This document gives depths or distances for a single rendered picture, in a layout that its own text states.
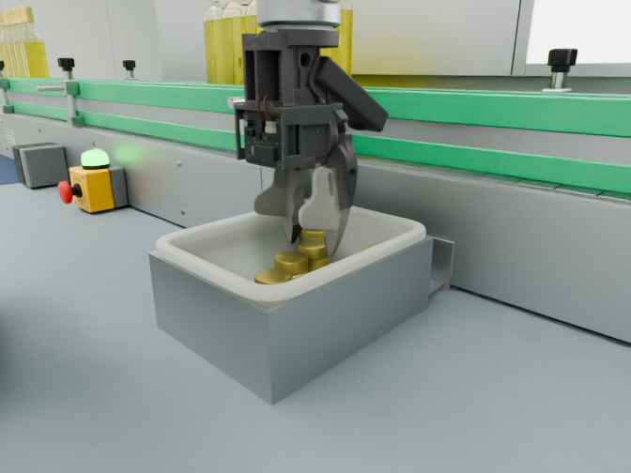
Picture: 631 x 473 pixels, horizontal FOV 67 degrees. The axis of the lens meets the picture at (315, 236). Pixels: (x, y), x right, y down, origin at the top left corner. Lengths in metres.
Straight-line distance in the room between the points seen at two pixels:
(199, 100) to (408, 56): 0.31
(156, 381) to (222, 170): 0.33
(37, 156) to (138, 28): 6.12
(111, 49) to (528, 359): 6.78
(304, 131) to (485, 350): 0.25
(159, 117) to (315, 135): 0.43
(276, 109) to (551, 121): 0.26
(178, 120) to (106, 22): 6.28
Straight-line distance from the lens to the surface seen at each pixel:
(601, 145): 0.51
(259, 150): 0.44
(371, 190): 0.60
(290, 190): 0.51
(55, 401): 0.43
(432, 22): 0.76
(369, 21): 0.82
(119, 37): 7.09
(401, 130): 0.59
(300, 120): 0.42
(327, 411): 0.38
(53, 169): 1.17
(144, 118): 0.87
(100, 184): 0.91
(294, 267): 0.46
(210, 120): 0.70
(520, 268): 0.53
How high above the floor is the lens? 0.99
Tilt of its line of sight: 19 degrees down
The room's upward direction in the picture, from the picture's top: straight up
